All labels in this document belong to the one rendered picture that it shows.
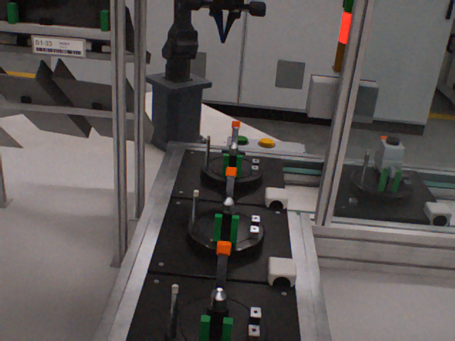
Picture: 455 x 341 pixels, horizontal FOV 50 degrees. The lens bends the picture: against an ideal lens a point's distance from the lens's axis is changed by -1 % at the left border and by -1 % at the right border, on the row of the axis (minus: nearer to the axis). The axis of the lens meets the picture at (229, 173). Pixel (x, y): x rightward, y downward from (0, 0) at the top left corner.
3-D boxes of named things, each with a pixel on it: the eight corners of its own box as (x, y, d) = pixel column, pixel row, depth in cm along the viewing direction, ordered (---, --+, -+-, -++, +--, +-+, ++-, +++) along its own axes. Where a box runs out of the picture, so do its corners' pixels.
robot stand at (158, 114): (180, 129, 163) (183, 69, 154) (208, 145, 154) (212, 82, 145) (142, 138, 154) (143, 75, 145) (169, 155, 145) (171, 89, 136)
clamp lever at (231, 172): (222, 206, 95) (226, 166, 94) (233, 207, 95) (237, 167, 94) (222, 209, 91) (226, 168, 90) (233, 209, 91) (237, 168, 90)
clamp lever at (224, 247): (212, 290, 73) (217, 239, 72) (226, 291, 73) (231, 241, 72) (211, 298, 69) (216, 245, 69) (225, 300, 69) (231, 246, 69)
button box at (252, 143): (225, 155, 138) (227, 135, 135) (301, 163, 138) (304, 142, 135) (224, 166, 132) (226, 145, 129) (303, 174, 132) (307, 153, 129)
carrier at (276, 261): (169, 206, 102) (170, 150, 96) (286, 217, 102) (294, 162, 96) (146, 280, 81) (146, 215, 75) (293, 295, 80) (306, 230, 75)
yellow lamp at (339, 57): (331, 65, 91) (335, 38, 89) (358, 67, 91) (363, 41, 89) (335, 72, 87) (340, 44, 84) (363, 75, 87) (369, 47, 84)
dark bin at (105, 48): (94, 57, 111) (100, 24, 111) (149, 65, 109) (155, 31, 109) (24, 20, 83) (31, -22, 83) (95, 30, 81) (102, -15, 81)
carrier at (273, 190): (184, 156, 124) (186, 108, 118) (281, 165, 124) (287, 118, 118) (169, 204, 102) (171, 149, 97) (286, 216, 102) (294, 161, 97)
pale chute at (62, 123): (40, 130, 122) (45, 114, 123) (88, 138, 120) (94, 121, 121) (-25, 71, 95) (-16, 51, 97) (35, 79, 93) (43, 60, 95)
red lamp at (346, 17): (336, 38, 89) (340, 10, 87) (363, 40, 89) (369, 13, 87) (340, 44, 84) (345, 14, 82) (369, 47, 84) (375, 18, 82)
